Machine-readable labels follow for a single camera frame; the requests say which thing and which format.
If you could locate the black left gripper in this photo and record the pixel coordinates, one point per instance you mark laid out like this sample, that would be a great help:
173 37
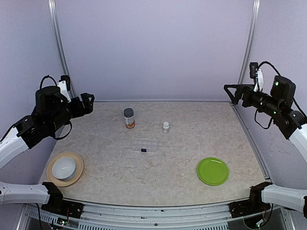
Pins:
80 111

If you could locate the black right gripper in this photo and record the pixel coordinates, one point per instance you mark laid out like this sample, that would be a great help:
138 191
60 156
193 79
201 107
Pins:
246 89

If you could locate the clear plastic pill organizer box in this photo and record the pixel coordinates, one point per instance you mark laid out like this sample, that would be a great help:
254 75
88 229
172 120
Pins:
144 145

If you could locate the small white pill bottle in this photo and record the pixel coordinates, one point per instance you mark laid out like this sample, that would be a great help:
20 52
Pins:
166 127

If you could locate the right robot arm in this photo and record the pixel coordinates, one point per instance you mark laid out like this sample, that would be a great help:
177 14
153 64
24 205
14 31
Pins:
293 126

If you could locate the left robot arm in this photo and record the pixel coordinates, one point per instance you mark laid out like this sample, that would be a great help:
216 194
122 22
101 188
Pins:
54 109

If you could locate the beige plate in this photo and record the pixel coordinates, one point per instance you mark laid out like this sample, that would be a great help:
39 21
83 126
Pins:
79 169

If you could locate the white bowl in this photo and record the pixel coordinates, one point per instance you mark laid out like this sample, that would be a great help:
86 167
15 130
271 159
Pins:
64 169

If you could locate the green plate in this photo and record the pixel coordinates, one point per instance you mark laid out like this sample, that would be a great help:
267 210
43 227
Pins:
212 171

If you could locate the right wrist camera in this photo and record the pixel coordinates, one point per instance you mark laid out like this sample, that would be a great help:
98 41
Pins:
256 74

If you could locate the right aluminium frame post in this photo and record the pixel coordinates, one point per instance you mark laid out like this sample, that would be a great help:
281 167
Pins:
250 40

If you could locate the aluminium frame post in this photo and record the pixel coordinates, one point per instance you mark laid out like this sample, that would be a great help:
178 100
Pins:
56 30
250 40

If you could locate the left aluminium frame post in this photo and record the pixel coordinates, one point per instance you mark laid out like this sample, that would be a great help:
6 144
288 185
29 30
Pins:
56 30

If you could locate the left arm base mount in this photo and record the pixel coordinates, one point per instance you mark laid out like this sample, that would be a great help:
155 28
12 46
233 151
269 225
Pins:
57 205

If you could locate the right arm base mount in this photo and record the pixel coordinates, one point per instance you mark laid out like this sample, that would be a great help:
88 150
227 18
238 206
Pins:
252 205

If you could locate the front aluminium rail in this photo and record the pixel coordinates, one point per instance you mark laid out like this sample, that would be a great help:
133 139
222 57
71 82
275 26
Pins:
112 217

